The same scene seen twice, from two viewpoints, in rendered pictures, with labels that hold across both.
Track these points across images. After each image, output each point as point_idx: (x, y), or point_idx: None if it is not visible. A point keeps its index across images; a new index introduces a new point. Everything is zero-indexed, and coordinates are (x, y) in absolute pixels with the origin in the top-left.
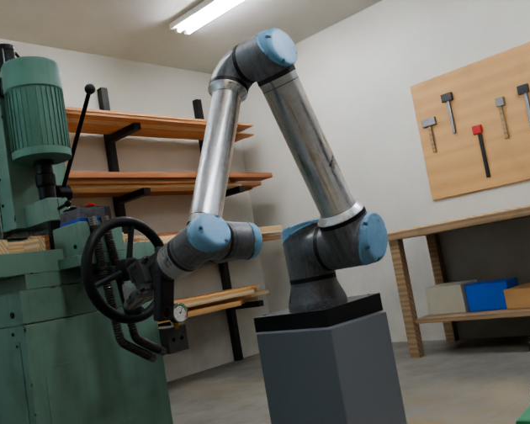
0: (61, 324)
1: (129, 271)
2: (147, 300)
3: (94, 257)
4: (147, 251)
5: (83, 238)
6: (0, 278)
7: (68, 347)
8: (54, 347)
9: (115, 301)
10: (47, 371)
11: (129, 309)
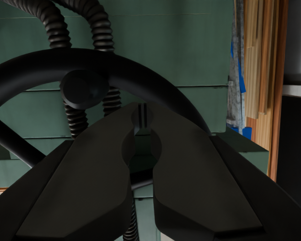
0: (170, 78)
1: None
2: (77, 153)
3: (134, 192)
4: (2, 171)
5: (152, 222)
6: (241, 149)
7: (164, 38)
8: (188, 45)
9: (104, 110)
10: (207, 7)
11: (159, 104)
